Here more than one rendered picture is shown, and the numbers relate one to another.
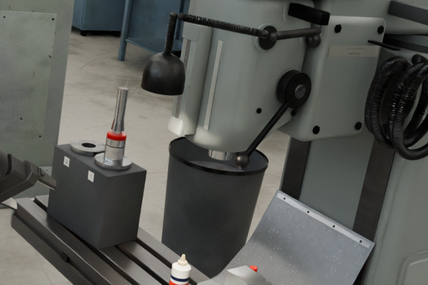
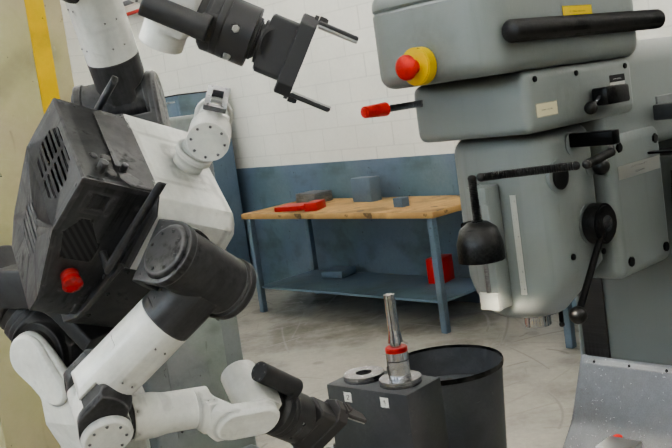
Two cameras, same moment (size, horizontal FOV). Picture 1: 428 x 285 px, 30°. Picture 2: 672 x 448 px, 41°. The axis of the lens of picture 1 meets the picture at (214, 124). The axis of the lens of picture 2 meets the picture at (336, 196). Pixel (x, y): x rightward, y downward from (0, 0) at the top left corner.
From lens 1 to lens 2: 33 cm
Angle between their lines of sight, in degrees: 11
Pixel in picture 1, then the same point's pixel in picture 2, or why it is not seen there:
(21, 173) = (331, 414)
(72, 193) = (365, 431)
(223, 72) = (525, 227)
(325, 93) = (627, 220)
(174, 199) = not seen: hidden behind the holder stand
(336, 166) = (644, 304)
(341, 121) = (649, 246)
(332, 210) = (656, 354)
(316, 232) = (648, 384)
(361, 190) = not seen: outside the picture
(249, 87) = (558, 234)
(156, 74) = (476, 243)
